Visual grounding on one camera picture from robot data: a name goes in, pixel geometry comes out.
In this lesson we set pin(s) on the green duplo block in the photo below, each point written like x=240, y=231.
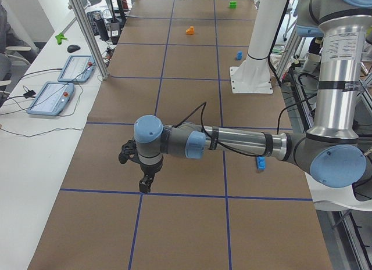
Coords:
x=232, y=4

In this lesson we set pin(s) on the white camera pole base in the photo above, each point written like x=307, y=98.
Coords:
x=253, y=75

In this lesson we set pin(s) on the near teach pendant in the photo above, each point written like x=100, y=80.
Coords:
x=51, y=99

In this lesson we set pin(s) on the teach pendant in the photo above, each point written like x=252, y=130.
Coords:
x=51, y=99
x=78, y=68

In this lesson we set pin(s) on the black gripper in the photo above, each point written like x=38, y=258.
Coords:
x=150, y=168

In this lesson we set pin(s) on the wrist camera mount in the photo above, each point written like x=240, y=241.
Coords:
x=129, y=153

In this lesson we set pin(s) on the black keyboard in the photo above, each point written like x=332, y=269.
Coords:
x=90, y=16

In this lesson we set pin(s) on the far teach pendant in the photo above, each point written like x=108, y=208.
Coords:
x=78, y=68

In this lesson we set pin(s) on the long blue duplo block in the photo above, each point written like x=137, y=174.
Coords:
x=260, y=163

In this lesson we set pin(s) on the aluminium frame post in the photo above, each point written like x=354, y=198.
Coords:
x=89, y=37

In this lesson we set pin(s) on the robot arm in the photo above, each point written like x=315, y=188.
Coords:
x=328, y=151

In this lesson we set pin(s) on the green clamp tool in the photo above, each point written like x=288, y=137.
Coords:
x=60, y=37

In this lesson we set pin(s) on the orange trapezoid block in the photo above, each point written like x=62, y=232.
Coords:
x=190, y=31

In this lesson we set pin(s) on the black water bottle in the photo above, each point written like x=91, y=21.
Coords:
x=102, y=27

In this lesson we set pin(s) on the black computer mouse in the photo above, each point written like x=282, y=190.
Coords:
x=73, y=48

